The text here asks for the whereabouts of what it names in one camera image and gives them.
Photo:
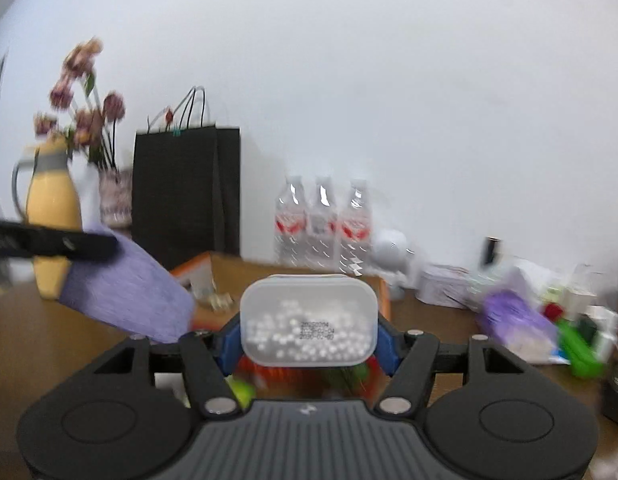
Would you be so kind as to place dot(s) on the white round figurine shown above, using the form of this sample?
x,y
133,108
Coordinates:
x,y
393,255

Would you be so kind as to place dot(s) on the yellow thermos jug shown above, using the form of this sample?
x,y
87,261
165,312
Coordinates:
x,y
54,200

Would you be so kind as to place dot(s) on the black paper bag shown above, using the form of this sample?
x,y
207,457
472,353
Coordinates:
x,y
181,195

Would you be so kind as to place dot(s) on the small white bottle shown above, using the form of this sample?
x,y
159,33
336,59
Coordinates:
x,y
606,330

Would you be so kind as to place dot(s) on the purple cloth pouch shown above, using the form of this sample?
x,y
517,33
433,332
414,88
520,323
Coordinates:
x,y
134,290

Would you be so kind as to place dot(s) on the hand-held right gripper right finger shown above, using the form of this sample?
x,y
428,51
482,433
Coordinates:
x,y
387,352

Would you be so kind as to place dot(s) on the orange cardboard box container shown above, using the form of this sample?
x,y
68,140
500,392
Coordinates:
x,y
189,268

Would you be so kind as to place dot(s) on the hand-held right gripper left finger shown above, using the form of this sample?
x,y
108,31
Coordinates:
x,y
230,352

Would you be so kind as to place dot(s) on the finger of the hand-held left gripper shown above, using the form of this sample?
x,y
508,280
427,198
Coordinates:
x,y
49,242

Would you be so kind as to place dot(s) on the patterned flower vase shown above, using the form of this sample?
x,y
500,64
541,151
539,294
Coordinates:
x,y
116,195

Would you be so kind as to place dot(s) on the green plastic item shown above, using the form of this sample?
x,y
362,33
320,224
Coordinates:
x,y
581,352

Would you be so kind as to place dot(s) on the dried pink flowers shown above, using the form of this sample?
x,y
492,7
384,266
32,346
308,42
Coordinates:
x,y
81,120

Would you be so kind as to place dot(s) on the translucent plastic box white beads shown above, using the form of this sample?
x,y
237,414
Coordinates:
x,y
309,310

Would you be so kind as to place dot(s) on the yellow green item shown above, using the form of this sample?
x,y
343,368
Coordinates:
x,y
239,394

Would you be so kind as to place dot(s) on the clear water bottle red label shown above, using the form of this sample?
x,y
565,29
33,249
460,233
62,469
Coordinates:
x,y
290,225
355,227
323,225

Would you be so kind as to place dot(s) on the purple plastic packet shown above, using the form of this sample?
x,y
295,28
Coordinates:
x,y
514,317

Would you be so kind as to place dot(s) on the small black bottle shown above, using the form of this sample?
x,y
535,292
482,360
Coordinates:
x,y
493,252

